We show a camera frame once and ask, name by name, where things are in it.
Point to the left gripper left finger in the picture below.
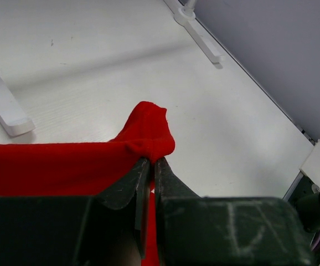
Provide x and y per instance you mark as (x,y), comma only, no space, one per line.
(106,229)

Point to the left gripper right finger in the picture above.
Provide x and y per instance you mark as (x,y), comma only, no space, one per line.
(194,230)

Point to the red t shirt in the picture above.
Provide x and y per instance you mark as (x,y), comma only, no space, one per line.
(85,169)

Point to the white clothes rack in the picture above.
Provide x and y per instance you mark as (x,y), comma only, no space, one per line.
(16,122)

